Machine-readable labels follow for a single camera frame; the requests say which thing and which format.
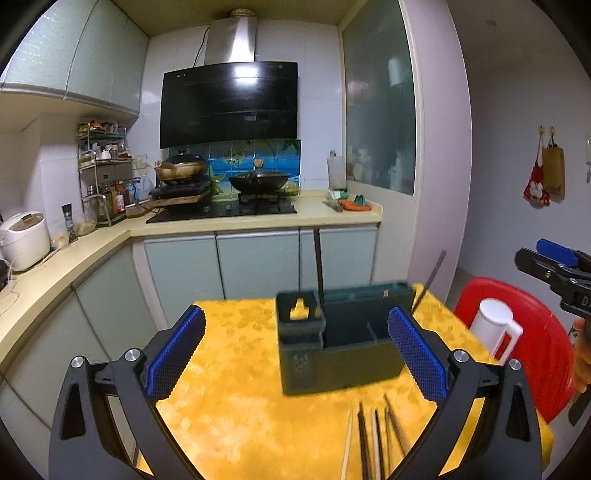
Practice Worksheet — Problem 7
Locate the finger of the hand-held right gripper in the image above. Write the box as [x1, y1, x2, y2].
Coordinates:
[515, 248, 571, 301]
[536, 239, 580, 268]

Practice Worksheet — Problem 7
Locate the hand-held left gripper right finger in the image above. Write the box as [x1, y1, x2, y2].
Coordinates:
[385, 306, 543, 480]

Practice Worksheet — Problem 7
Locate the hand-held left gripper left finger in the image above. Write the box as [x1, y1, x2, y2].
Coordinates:
[48, 305, 206, 480]

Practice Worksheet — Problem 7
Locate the dark green utensil holder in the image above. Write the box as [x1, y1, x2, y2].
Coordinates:
[276, 281, 415, 396]

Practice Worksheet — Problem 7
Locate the tan wooden chopstick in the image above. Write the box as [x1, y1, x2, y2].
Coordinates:
[384, 408, 396, 468]
[383, 392, 411, 457]

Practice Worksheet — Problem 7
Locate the thin dark chopstick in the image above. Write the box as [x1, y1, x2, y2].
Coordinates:
[412, 250, 447, 315]

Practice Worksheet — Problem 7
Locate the person's right hand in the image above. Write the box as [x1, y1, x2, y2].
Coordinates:
[571, 318, 591, 394]

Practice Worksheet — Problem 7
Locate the red hanging cloth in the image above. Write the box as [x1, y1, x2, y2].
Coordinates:
[523, 134, 551, 207]

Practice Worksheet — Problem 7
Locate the red plastic stool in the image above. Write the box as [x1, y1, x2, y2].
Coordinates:
[455, 277, 578, 423]

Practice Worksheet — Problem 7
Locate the brown hanging bag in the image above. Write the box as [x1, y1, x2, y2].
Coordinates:
[542, 131, 566, 202]

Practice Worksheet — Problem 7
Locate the yellow floral tablecloth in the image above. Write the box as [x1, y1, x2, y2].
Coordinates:
[139, 282, 552, 480]

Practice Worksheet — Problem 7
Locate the beige kitchen countertop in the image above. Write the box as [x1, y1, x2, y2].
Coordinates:
[0, 189, 384, 365]

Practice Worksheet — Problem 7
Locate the black gas hob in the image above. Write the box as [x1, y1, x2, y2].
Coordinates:
[146, 196, 297, 225]

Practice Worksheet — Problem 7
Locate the wooden board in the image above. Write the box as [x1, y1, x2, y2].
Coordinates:
[150, 193, 214, 214]

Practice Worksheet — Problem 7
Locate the glass jar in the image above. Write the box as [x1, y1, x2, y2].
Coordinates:
[82, 194, 108, 237]

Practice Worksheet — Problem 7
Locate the orange and green cloth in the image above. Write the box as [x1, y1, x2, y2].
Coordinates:
[337, 195, 372, 212]

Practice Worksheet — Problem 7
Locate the black pepper grinder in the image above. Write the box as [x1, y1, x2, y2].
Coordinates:
[61, 204, 78, 244]

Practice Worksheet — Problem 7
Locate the golden frying pan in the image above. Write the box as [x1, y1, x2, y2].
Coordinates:
[154, 150, 209, 183]

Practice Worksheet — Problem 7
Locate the black wok with lid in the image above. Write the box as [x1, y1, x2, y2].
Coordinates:
[228, 159, 291, 195]

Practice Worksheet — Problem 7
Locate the white rice cooker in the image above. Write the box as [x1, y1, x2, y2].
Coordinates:
[0, 211, 51, 272]

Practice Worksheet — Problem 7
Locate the blue picture tile backsplash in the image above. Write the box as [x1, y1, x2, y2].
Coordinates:
[167, 138, 302, 198]

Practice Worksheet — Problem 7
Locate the metal spice rack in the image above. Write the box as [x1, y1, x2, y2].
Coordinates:
[76, 121, 134, 227]

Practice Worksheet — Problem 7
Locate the frosted glass partition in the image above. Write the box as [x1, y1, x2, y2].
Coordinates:
[342, 0, 416, 197]

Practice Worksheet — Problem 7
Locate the black range hood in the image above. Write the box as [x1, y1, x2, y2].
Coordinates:
[159, 9, 299, 149]

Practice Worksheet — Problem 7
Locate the white cup with handle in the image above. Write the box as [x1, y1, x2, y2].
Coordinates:
[469, 298, 524, 361]

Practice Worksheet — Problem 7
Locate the black power cable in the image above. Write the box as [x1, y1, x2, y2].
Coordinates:
[193, 27, 211, 68]

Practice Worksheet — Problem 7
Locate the pale green wall cabinet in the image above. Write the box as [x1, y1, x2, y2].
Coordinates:
[0, 0, 151, 117]

